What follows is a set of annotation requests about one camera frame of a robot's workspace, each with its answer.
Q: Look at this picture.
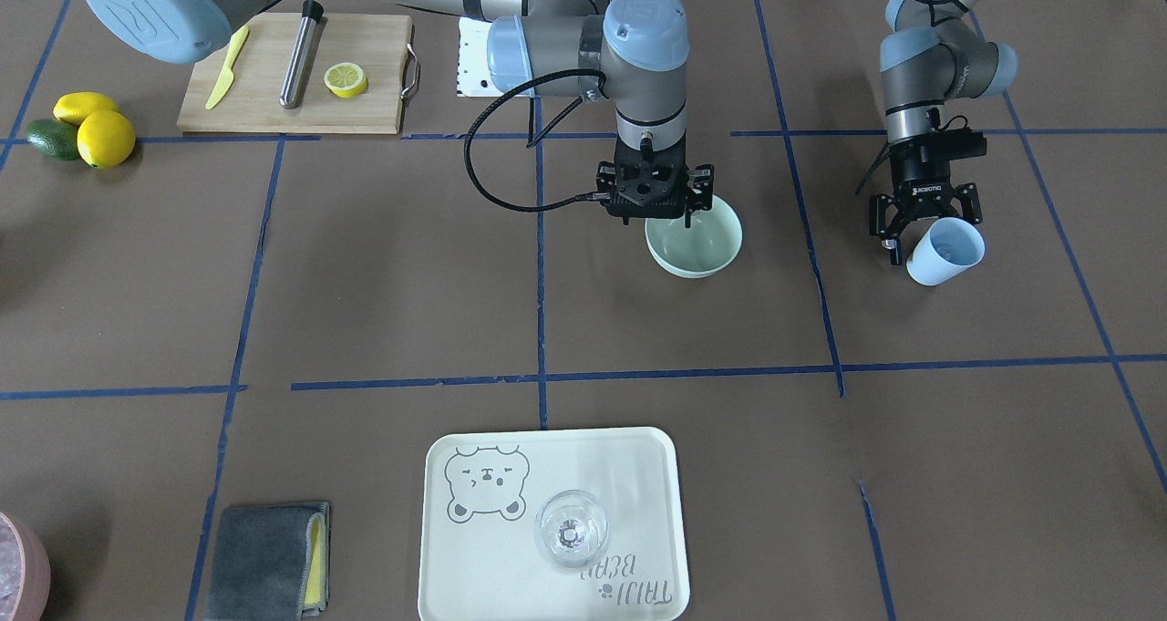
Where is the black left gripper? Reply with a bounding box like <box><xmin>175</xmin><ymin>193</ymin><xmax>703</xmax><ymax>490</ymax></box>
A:
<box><xmin>868</xmin><ymin>137</ymin><xmax>984</xmax><ymax>266</ymax></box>

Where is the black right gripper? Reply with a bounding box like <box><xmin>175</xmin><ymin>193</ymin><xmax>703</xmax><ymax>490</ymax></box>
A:
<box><xmin>595</xmin><ymin>137</ymin><xmax>717</xmax><ymax>221</ymax></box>

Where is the light blue cup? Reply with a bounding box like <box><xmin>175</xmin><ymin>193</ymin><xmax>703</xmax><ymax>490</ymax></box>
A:
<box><xmin>907</xmin><ymin>217</ymin><xmax>986</xmax><ymax>287</ymax></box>

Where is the green bowl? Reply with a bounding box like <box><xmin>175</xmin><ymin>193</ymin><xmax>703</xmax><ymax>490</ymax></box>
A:
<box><xmin>645</xmin><ymin>194</ymin><xmax>743</xmax><ymax>279</ymax></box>

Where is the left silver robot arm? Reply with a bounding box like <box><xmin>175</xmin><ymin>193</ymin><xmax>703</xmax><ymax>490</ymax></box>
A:
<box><xmin>871</xmin><ymin>0</ymin><xmax>1018</xmax><ymax>266</ymax></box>

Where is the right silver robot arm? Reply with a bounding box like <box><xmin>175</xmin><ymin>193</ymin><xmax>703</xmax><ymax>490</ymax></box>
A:
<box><xmin>85</xmin><ymin>0</ymin><xmax>714</xmax><ymax>221</ymax></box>

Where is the pink bowl of ice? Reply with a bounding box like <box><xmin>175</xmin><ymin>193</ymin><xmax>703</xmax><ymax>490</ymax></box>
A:
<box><xmin>1</xmin><ymin>512</ymin><xmax>51</xmax><ymax>620</ymax></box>

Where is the clear wine glass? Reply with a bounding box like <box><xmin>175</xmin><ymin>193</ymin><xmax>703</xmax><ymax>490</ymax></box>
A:
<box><xmin>536</xmin><ymin>491</ymin><xmax>610</xmax><ymax>570</ymax></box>

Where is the lemon half slice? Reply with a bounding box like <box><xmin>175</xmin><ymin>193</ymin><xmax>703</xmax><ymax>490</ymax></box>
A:
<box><xmin>324</xmin><ymin>63</ymin><xmax>368</xmax><ymax>98</ymax></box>

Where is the steel muddler black tip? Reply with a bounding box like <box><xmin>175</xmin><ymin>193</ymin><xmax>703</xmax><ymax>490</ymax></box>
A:
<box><xmin>279</xmin><ymin>0</ymin><xmax>324</xmax><ymax>109</ymax></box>

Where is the cream bear tray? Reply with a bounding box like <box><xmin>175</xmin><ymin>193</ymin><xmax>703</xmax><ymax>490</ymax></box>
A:
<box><xmin>418</xmin><ymin>427</ymin><xmax>691</xmax><ymax>620</ymax></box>

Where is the wooden cutting board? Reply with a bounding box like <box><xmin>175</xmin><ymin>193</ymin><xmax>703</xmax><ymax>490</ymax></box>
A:
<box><xmin>176</xmin><ymin>13</ymin><xmax>422</xmax><ymax>137</ymax></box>

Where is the yellow plastic knife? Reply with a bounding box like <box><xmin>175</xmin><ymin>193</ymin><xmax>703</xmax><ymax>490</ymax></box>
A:
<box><xmin>204</xmin><ymin>26</ymin><xmax>251</xmax><ymax>110</ymax></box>

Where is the yellow lemon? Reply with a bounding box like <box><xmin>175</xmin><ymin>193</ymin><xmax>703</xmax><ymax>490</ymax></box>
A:
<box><xmin>53</xmin><ymin>90</ymin><xmax>120</xmax><ymax>127</ymax></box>
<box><xmin>77</xmin><ymin>109</ymin><xmax>137</xmax><ymax>169</ymax></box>

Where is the green lime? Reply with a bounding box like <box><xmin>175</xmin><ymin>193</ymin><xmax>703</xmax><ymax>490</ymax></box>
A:
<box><xmin>26</xmin><ymin>119</ymin><xmax>81</xmax><ymax>162</ymax></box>

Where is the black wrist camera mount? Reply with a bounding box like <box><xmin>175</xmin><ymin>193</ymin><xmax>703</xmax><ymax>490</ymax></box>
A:
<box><xmin>934</xmin><ymin>128</ymin><xmax>987</xmax><ymax>162</ymax></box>

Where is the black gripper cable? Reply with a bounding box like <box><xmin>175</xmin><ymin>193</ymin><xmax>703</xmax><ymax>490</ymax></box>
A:
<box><xmin>463</xmin><ymin>67</ymin><xmax>610</xmax><ymax>214</ymax></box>

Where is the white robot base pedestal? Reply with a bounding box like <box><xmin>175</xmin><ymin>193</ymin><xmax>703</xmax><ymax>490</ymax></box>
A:
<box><xmin>456</xmin><ymin>16</ymin><xmax>534</xmax><ymax>98</ymax></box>

